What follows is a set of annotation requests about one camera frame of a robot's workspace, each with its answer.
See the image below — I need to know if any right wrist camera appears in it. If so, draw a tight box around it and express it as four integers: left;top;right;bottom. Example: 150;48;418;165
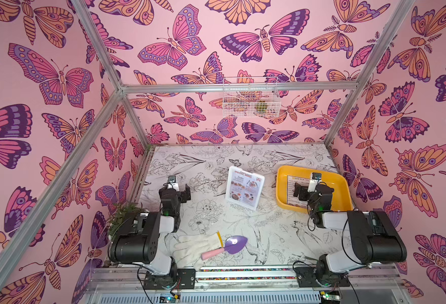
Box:
308;172;322;193

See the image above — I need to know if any new dish-list menu sheet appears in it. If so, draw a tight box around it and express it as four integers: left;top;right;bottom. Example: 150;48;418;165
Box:
286;176;310;209

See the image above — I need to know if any purple trowel pink handle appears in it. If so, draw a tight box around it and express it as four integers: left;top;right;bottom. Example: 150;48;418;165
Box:
201;236;248;260

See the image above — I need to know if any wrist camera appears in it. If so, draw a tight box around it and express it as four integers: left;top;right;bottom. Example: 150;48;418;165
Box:
308;172;322;193
167;175;179;191

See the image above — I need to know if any clear acrylic menu holder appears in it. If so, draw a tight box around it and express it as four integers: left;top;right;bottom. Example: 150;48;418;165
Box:
224;165;266;212

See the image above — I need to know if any aluminium mounting rail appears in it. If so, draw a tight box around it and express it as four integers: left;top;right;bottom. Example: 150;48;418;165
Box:
81;263;413;303

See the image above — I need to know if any potted green plant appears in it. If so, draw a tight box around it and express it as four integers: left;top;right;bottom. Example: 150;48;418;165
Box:
108;203;143;238

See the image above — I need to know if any yellow plastic tray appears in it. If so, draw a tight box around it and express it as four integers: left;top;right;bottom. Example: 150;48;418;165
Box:
276;165;354;214

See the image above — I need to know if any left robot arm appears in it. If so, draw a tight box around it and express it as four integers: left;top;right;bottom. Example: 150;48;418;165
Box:
108;183;191;290

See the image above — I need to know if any white work glove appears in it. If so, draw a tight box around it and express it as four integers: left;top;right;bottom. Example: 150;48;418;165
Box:
172;232;223;271

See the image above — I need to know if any white wire basket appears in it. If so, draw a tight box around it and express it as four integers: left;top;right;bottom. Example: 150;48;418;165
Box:
220;77;281;119

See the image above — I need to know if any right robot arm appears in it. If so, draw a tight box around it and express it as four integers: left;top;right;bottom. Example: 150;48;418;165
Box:
293;180;407;287

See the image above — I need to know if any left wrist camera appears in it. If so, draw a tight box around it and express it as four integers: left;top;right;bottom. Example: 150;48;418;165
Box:
167;175;179;191

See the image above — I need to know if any green item in basket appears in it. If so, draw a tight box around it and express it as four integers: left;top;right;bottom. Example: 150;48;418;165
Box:
254;100;271;117

